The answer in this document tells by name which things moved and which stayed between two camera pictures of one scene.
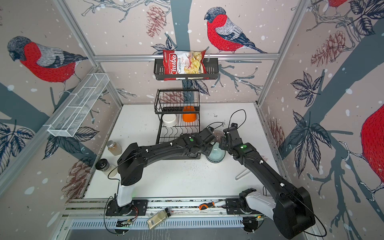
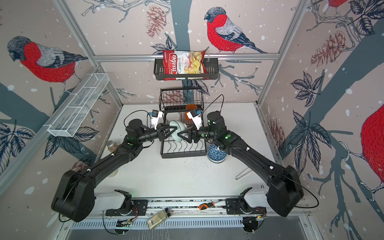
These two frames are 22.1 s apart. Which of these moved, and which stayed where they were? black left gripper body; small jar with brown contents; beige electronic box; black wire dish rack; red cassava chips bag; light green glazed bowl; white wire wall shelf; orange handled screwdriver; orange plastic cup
Moved: orange plastic cup; black left gripper body; light green glazed bowl
Stayed: black wire dish rack; red cassava chips bag; small jar with brown contents; white wire wall shelf; orange handled screwdriver; beige electronic box
